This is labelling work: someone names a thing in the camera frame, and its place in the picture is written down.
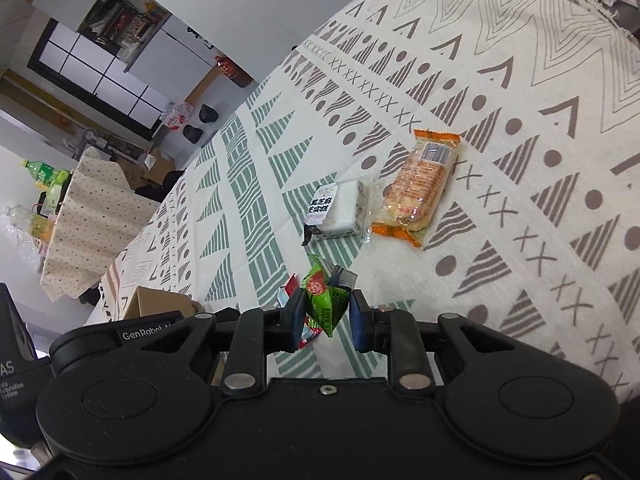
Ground printed blanket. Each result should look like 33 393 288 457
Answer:
84 0 640 405

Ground light green snack packet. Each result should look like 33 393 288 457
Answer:
305 254 359 339

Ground black and white cake packet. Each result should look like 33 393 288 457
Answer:
302 179 377 248

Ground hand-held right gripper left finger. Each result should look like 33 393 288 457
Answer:
171 288 307 392

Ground cardboard box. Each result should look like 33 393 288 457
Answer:
120 285 202 322

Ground pink pack of bottles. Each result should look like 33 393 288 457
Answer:
159 101 194 134

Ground cluttered wall shelf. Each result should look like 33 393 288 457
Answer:
76 0 174 64

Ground beige dotted cloth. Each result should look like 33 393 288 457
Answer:
40 147 167 304

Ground green drink bottles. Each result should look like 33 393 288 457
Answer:
22 158 72 192

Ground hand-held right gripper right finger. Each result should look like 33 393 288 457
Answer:
349 290 562 391

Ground orange biscuit packet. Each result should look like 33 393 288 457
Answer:
370 128 462 250

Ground clear plastic bottles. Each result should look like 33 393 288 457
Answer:
0 204 52 262

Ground red and white snack packet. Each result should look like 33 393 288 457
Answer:
276 273 322 352

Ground black framed glass door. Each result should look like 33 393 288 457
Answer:
26 17 174 142

